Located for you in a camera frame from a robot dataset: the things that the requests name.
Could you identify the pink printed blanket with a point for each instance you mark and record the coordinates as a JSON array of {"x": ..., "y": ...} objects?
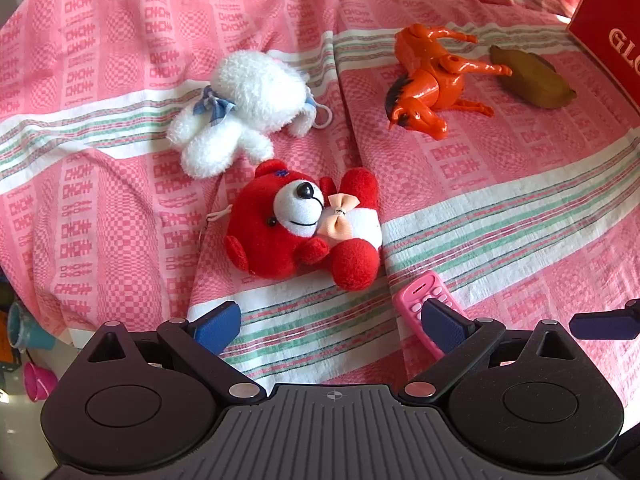
[{"x": 100, "y": 160}]

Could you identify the red box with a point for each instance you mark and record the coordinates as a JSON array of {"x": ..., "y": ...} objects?
[{"x": 615, "y": 10}]

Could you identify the pink cup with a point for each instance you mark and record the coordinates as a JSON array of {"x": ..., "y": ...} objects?
[{"x": 40, "y": 382}]

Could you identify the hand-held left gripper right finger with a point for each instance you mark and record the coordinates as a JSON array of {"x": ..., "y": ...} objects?
[{"x": 445, "y": 327}]

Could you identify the teal cup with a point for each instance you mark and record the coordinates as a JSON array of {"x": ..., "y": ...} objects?
[{"x": 30, "y": 335}]

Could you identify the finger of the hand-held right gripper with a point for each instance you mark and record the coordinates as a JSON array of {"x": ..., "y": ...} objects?
[{"x": 605, "y": 324}]

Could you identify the pink toy phone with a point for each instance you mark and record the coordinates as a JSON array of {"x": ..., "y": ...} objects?
[{"x": 412, "y": 300}]

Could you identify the orange toy horse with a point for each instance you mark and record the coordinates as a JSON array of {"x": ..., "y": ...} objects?
[{"x": 425, "y": 85}]

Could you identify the white plush rabbit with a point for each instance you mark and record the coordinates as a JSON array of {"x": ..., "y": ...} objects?
[{"x": 250, "y": 95}]

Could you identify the red plush bear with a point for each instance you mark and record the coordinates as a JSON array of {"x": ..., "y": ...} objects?
[{"x": 260, "y": 240}]

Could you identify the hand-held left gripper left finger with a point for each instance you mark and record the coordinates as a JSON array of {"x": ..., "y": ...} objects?
[{"x": 220, "y": 327}]

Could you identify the brown leather pouch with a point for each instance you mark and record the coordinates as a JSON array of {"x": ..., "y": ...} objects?
[{"x": 535, "y": 80}]

